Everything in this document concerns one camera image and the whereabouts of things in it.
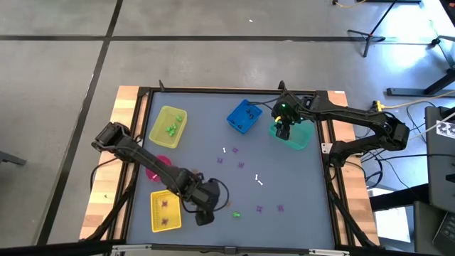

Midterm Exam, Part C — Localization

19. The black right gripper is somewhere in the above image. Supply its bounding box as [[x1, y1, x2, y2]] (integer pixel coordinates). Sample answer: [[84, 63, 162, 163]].
[[273, 95, 303, 140]]

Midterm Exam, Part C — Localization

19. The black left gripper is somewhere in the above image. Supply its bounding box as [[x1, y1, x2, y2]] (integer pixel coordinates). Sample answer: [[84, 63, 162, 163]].
[[177, 172, 221, 227]]

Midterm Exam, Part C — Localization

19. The teal translucent plastic bin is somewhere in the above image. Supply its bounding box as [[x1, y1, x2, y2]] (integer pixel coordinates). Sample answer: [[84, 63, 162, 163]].
[[268, 119, 316, 151]]

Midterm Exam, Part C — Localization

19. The yellow perforated plastic basket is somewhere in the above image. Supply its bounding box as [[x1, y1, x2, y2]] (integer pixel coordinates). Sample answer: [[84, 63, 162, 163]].
[[150, 189, 183, 233]]

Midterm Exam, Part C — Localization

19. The blue plastic bin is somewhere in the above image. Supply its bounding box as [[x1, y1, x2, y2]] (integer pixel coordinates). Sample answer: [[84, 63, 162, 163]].
[[226, 98, 264, 135]]

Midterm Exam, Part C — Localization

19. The wooden table side board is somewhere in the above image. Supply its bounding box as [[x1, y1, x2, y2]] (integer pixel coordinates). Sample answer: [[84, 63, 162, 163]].
[[319, 90, 380, 246], [78, 85, 150, 241]]

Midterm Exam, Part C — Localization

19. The pink round plastic bowl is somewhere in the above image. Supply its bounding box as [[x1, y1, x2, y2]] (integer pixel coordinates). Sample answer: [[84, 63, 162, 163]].
[[145, 154, 173, 183]]

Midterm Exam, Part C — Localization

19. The yellow translucent plastic bin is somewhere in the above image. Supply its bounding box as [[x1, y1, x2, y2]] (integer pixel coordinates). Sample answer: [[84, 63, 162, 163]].
[[148, 105, 188, 149]]

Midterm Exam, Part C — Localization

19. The black tripod stand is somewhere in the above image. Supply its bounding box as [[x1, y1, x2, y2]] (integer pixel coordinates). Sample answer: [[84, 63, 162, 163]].
[[346, 0, 422, 58]]

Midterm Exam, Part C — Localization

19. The black stand base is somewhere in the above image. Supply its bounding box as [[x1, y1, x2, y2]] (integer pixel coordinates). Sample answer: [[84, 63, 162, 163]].
[[386, 67, 455, 97]]

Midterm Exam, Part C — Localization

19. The grey desk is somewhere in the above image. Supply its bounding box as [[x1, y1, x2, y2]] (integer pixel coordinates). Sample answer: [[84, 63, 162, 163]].
[[424, 105, 455, 214]]

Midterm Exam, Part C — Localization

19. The black white marker tag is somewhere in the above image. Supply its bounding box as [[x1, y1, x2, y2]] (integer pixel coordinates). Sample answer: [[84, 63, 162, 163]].
[[436, 119, 455, 140]]

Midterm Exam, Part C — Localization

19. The grey case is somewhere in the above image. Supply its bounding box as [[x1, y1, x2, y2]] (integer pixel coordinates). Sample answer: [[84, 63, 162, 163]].
[[412, 201, 449, 256]]

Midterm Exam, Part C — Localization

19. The black keyboard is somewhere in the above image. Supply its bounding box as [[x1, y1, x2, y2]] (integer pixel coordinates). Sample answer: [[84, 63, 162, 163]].
[[432, 211, 455, 256]]

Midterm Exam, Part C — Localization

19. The grey chair leg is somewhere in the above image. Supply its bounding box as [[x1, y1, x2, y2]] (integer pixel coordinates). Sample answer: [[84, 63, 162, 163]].
[[0, 149, 28, 167]]

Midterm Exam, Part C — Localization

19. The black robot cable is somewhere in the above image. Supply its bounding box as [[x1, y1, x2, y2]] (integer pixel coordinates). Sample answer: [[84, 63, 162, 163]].
[[247, 95, 284, 107], [90, 157, 121, 186]]

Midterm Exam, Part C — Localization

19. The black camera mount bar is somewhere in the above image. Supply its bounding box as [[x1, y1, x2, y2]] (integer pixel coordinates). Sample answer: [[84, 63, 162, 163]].
[[109, 243, 351, 256]]

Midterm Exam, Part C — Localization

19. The black table frame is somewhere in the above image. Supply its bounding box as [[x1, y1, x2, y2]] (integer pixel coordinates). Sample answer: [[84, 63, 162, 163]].
[[80, 80, 380, 250]]

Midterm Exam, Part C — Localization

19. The black floor cable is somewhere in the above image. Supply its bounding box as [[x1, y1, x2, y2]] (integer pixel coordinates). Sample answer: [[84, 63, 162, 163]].
[[355, 149, 431, 189]]

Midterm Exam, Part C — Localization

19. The yellow floor cable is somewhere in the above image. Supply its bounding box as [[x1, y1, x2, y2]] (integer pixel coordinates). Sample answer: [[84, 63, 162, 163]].
[[382, 90, 455, 110]]

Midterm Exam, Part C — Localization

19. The orange floor cable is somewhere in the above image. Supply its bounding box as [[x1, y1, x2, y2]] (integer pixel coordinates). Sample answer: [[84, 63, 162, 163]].
[[332, 0, 367, 9]]

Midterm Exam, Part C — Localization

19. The white floor cable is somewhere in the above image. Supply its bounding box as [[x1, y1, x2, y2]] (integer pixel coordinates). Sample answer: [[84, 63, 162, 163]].
[[408, 112, 455, 142]]

